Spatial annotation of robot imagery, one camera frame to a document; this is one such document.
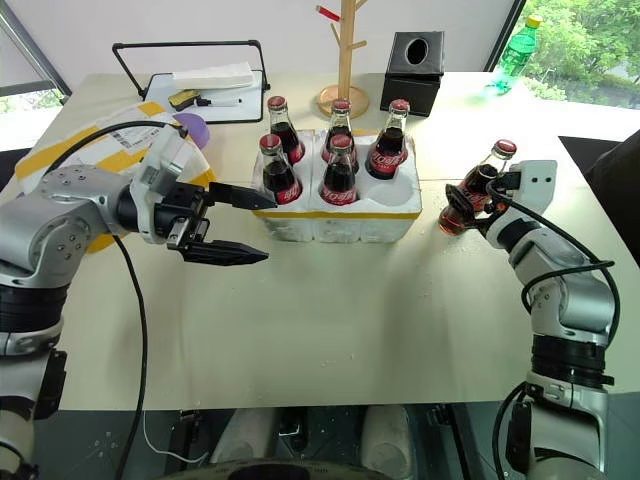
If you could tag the yellow black whiteboard eraser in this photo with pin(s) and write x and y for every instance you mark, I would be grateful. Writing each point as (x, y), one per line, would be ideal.
(182, 98)

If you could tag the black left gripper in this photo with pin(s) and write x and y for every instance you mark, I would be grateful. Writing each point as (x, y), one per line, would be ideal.
(182, 210)

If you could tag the black window frame bar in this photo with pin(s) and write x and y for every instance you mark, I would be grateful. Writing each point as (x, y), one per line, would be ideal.
(35, 55)

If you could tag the white black marker pen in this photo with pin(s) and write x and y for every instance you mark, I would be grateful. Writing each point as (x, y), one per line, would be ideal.
(222, 102)

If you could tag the purple round disc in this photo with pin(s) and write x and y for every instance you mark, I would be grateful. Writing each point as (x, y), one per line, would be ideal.
(196, 127)

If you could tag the white foam crate yellow tape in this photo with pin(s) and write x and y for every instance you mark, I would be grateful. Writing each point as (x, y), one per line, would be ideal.
(360, 220)

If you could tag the black leather tissue box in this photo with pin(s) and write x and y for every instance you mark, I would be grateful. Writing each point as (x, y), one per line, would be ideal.
(407, 82)

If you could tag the small whiteboard black frame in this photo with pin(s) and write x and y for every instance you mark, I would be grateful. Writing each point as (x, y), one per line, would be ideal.
(225, 112)

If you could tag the white folded paper stack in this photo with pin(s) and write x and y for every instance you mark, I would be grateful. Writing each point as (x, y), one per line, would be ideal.
(215, 76)

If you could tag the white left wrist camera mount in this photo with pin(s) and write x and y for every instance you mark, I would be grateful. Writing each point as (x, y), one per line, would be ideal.
(162, 155)

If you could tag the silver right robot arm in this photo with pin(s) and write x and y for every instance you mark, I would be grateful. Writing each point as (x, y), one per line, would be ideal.
(565, 280)

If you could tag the dark rounded shape under table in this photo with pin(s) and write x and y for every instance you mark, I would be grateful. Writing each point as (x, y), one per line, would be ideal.
(300, 470)

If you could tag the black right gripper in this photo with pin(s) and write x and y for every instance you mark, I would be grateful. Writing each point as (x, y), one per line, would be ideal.
(500, 192)

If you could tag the yellow taped cardboard box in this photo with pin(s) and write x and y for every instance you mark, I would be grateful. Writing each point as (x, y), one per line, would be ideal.
(100, 150)

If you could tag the green plastic bottle yellow cap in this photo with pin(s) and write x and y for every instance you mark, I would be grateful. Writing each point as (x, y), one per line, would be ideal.
(517, 50)

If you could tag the wooden tree stand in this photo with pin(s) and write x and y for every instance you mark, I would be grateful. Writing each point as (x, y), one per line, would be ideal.
(345, 60)

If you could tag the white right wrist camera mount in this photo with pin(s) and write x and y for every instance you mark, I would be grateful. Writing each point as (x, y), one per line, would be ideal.
(537, 185)

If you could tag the glass cola bottle red cap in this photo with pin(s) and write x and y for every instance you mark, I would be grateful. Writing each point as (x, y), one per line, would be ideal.
(277, 175)
(477, 182)
(341, 120)
(285, 135)
(390, 150)
(339, 180)

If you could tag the red tag on stand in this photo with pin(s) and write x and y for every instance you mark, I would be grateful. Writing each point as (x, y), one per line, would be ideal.
(327, 12)

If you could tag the black seat beside table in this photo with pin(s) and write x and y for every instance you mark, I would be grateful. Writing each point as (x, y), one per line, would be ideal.
(615, 170)

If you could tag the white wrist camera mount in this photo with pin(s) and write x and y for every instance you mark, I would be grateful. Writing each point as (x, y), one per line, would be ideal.
(162, 155)
(537, 185)

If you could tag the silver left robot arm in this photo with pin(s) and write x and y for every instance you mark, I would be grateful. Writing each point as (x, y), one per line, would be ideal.
(50, 210)

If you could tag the white rounded shape under table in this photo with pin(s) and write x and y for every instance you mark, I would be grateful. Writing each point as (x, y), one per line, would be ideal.
(387, 440)
(245, 440)

